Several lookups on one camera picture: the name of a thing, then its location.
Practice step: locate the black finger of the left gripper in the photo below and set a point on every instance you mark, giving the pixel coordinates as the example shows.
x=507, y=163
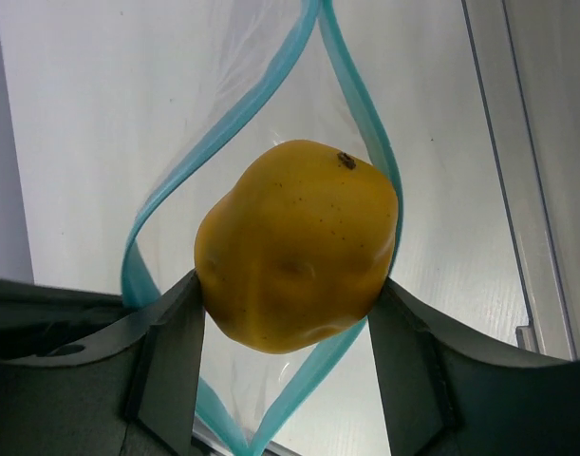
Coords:
x=48, y=322

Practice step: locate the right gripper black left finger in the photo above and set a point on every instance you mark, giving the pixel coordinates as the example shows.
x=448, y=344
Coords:
x=132, y=391

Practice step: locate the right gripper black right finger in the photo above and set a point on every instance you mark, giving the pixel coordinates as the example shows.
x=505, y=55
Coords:
x=448, y=389

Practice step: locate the clear zip top bag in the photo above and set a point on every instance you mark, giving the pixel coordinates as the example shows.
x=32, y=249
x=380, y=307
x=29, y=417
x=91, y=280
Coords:
x=281, y=71

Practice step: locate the grey translucent plastic bin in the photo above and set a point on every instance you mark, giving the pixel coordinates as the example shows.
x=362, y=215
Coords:
x=527, y=57

